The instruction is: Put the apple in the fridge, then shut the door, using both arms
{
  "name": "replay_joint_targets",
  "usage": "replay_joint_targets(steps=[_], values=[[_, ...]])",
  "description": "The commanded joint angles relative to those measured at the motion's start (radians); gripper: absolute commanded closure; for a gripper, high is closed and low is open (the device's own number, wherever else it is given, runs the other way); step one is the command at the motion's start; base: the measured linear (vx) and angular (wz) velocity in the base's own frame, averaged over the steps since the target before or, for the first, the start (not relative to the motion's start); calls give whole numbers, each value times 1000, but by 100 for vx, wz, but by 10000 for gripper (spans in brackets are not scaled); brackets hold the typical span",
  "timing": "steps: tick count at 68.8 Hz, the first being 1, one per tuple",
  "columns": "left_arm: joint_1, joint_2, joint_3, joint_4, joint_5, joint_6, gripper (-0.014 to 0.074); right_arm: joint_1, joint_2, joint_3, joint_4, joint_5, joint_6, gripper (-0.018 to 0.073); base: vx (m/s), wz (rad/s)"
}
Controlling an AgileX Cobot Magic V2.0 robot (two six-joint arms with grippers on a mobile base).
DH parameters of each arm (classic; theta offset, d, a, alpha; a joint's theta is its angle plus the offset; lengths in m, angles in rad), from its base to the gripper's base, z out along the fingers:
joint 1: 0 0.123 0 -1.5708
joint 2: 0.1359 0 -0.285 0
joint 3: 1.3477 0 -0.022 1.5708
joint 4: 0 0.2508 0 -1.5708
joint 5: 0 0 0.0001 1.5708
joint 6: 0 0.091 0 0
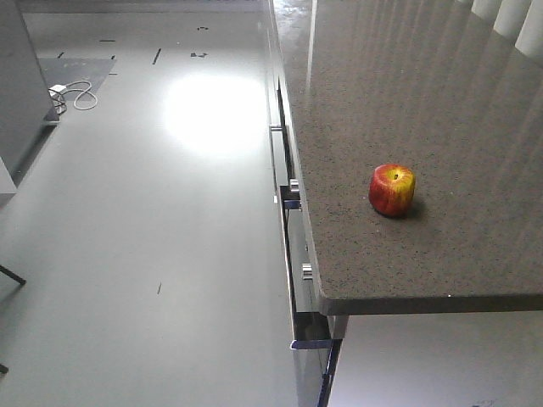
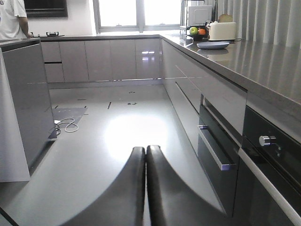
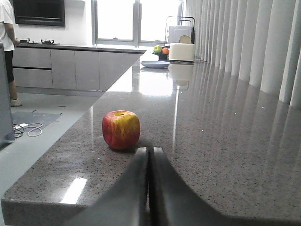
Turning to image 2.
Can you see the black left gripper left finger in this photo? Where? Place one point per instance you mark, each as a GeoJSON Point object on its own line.
{"type": "Point", "coordinates": [122, 203]}

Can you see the person in white shirt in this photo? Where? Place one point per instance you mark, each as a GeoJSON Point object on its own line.
{"type": "Point", "coordinates": [13, 20]}

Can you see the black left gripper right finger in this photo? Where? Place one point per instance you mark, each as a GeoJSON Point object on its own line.
{"type": "Point", "coordinates": [171, 201]}

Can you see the cream toaster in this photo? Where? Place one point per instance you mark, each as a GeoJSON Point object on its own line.
{"type": "Point", "coordinates": [221, 31]}

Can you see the blue plate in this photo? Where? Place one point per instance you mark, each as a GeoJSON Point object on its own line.
{"type": "Point", "coordinates": [212, 45]}

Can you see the orange fruit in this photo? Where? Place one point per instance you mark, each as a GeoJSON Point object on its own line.
{"type": "Point", "coordinates": [201, 31]}

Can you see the black fruit bowl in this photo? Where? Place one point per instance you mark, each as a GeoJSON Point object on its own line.
{"type": "Point", "coordinates": [198, 37]}

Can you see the grey kitchen island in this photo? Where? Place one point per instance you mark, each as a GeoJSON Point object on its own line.
{"type": "Point", "coordinates": [26, 118]}

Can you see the dish rack with board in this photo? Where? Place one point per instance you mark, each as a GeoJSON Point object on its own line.
{"type": "Point", "coordinates": [196, 13]}

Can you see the black built-in oven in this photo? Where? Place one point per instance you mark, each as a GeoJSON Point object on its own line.
{"type": "Point", "coordinates": [256, 175]}

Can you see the green apple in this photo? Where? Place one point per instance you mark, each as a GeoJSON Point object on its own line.
{"type": "Point", "coordinates": [193, 31]}

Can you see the black range hood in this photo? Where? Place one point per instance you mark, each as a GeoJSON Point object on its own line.
{"type": "Point", "coordinates": [46, 8]}

